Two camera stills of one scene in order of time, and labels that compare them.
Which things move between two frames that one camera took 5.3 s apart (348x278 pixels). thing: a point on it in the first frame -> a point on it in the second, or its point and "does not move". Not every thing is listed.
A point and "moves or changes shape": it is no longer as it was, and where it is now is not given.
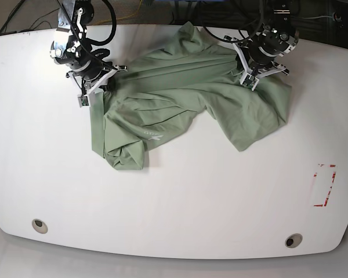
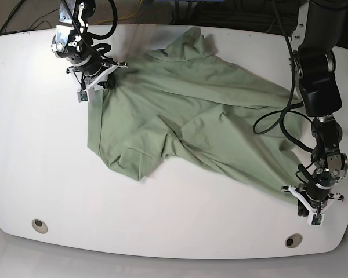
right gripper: [255, 68] -> [314, 197]
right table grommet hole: [293, 240] does not move
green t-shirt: [194, 73] moves or changes shape
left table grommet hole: [39, 226] does not move
